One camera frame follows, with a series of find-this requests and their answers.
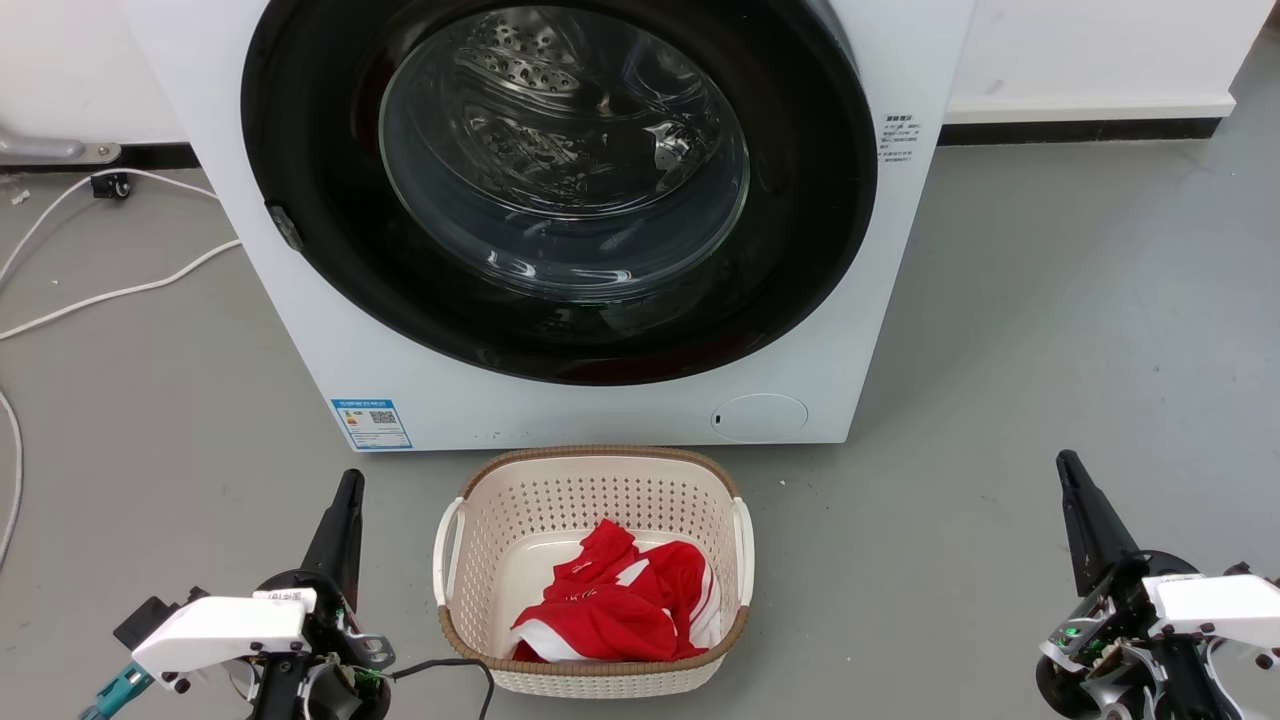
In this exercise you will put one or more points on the grey metal floor bracket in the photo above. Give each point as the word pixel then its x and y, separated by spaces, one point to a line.
pixel 45 148

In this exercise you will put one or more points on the steel perforated washer drum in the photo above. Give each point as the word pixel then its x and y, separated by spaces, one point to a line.
pixel 520 60

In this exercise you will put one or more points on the red and white garment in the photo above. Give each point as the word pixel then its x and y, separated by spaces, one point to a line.
pixel 610 620

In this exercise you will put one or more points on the round black glass washer door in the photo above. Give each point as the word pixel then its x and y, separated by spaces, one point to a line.
pixel 800 250

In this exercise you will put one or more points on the blue energy label sticker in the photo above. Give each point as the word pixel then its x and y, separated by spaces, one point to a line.
pixel 371 425

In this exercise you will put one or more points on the small black floor plug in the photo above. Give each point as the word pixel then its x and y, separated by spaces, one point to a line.
pixel 110 185

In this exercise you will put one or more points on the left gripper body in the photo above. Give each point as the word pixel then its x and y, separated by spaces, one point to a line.
pixel 325 690

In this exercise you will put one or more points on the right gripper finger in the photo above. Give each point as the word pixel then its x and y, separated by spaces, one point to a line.
pixel 1105 530
pixel 1078 530

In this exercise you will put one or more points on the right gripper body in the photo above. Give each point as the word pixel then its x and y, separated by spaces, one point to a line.
pixel 1110 640

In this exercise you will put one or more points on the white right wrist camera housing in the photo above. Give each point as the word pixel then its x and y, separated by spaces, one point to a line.
pixel 1215 605

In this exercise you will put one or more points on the white front-load washing machine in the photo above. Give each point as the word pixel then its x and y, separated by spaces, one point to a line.
pixel 300 350

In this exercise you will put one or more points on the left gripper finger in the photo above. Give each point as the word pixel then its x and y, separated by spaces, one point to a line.
pixel 350 540
pixel 328 540

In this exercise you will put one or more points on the round white filter cover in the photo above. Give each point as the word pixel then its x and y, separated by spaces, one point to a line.
pixel 760 418

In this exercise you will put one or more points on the grey door edge piece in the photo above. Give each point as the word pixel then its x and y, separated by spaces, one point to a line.
pixel 285 228

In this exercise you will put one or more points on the cream perforated laundry basket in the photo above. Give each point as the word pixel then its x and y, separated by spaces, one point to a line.
pixel 590 485

